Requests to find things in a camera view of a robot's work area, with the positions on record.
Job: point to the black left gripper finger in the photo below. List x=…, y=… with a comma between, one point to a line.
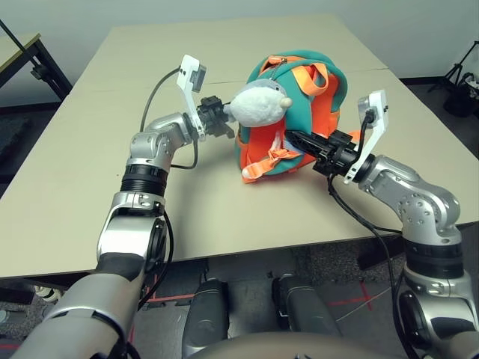
x=226, y=131
x=227, y=106

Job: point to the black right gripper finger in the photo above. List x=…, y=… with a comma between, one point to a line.
x=310, y=145

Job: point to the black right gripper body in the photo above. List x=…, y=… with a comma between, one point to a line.
x=340, y=153

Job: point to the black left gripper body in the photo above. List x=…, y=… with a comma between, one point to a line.
x=211, y=116

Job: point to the grey white plush toy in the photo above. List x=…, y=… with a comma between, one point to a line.
x=258, y=106

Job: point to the teal and orange backpack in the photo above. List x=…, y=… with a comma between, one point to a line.
x=299, y=101

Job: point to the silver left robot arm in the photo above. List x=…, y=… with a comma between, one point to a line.
x=123, y=232

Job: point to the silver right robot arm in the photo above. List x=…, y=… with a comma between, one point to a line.
x=423, y=202

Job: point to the black bag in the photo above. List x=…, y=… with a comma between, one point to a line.
x=460, y=102

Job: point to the black tripod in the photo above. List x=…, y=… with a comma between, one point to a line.
x=456, y=67

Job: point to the dark robot right leg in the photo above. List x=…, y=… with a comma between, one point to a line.
x=303, y=310

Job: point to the dark robot leg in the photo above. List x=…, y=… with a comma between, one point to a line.
x=303, y=310
x=206, y=314

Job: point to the dark robot left leg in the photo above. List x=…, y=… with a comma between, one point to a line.
x=206, y=314

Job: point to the grey robot torso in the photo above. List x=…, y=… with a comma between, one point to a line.
x=280, y=348

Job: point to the thin black rod with clamp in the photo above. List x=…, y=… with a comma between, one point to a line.
x=18, y=46

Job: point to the white black striped object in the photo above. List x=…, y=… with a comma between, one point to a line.
x=48, y=293

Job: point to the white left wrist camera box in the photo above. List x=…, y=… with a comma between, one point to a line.
x=187, y=75

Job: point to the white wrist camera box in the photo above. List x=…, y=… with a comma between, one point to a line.
x=187, y=75
x=378, y=108

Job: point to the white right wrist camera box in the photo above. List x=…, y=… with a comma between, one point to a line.
x=378, y=108

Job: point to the beige side table black frame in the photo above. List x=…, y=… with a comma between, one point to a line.
x=18, y=46

